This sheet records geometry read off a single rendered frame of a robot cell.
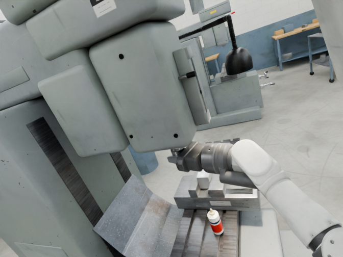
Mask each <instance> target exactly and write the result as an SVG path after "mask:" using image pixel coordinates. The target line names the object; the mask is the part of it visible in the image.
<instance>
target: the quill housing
mask: <svg viewBox="0 0 343 257"><path fill-rule="evenodd" d="M181 48H182V47H181V43H180V40H179V37H178V34H177V30H176V28H175V26H174V25H173V24H172V23H171V22H169V21H146V22H141V23H139V24H137V25H135V26H133V27H130V28H128V29H126V30H124V31H122V32H120V33H117V34H115V35H113V36H111V37H109V38H106V39H104V40H102V41H100V42H98V43H96V44H94V45H92V46H91V48H90V50H89V57H90V60H91V62H92V64H93V66H94V68H95V70H96V72H97V74H98V76H99V79H100V81H101V83H102V85H103V87H104V89H105V91H106V93H107V95H108V98H109V100H110V102H111V104H112V106H113V108H114V110H115V112H116V115H117V117H118V119H119V121H120V123H121V125H122V127H123V129H124V131H125V134H126V136H127V138H128V140H129V142H130V144H131V146H132V148H133V150H134V151H135V152H137V153H146V152H154V151H161V150H169V149H176V148H183V147H187V146H188V145H189V144H190V143H191V142H192V140H193V137H194V135H195V133H196V131H197V128H198V125H196V124H195V121H194V118H193V115H192V112H191V109H190V106H189V103H188V100H187V97H186V93H185V90H184V87H183V84H182V81H181V80H179V79H178V77H179V76H180V75H179V72H178V69H177V65H176V62H175V59H174V56H173V52H174V51H176V50H178V49H181Z"/></svg>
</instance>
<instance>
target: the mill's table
mask: <svg viewBox="0 0 343 257"><path fill-rule="evenodd" d="M238 141H240V138H234V139H233V141H231V140H230V139H227V140H223V142H221V140H219V141H214V143H231V144H233V145H234V144H235V143H236V142H238ZM209 211H210V210H202V209H185V210H184V213H183V216H182V219H181V223H180V226H179V229H178V232H177V235H176V239H175V242H174V245H173V248H172V251H171V254H170V257H241V211H233V210H216V211H217V212H218V214H219V217H220V220H221V223H222V226H223V229H224V231H223V233H222V234H220V235H216V234H214V232H213V230H212V228H211V225H210V222H209V219H208V216H207V214H208V212H209Z"/></svg>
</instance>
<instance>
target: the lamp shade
mask: <svg viewBox="0 0 343 257"><path fill-rule="evenodd" d="M225 68H226V72H227V75H235V74H239V73H243V72H246V71H248V70H250V69H252V68H253V61H252V57H251V55H250V53H249V51H248V50H247V49H245V48H243V47H238V48H235V49H232V50H231V51H229V52H228V53H227V55H226V57H225Z"/></svg>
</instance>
